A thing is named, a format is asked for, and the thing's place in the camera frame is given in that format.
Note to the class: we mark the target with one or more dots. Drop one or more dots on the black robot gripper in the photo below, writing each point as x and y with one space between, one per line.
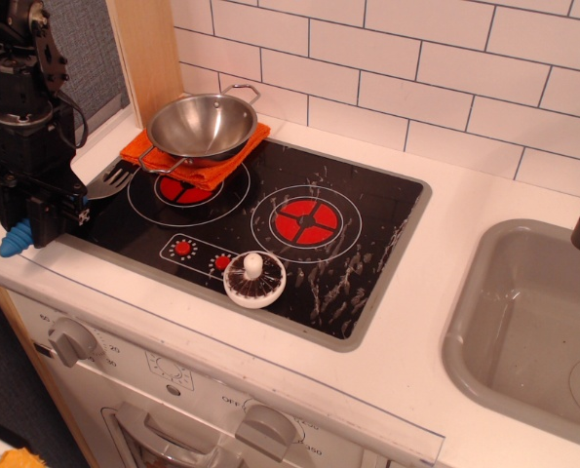
36 178

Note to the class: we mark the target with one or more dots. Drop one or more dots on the blue handled metal fork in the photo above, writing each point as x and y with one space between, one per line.
112 181

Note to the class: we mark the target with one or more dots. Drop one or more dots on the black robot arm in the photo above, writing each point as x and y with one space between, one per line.
32 69

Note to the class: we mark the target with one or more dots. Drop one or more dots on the black toy stove top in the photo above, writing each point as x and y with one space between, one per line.
340 229

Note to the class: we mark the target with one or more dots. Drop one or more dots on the orange folded cloth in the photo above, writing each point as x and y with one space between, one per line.
206 178

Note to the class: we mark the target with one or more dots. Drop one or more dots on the grey left timer knob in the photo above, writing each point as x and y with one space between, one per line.
71 341

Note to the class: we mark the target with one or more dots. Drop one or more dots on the small steel wok pan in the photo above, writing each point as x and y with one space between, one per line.
202 130

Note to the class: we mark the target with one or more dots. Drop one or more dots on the wooden side panel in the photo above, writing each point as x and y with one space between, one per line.
144 33

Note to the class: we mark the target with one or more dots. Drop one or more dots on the white toy oven front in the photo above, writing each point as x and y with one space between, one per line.
137 408

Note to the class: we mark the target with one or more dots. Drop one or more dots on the white toy mushroom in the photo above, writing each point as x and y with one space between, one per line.
254 279

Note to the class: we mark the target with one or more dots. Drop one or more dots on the yellow object bottom left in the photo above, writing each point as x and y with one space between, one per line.
21 458

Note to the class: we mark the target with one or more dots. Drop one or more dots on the grey right oven knob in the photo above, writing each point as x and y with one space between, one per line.
267 431

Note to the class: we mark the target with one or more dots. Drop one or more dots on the grey plastic sink basin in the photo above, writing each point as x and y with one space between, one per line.
513 342

